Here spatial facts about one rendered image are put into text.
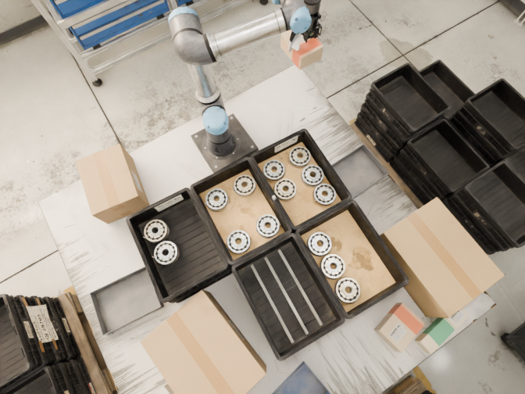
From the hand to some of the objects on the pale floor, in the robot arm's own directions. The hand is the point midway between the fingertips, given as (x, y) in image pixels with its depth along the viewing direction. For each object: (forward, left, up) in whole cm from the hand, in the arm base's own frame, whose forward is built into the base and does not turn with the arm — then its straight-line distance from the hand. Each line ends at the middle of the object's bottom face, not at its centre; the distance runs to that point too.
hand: (301, 44), depth 146 cm
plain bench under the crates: (+52, -63, -115) cm, 141 cm away
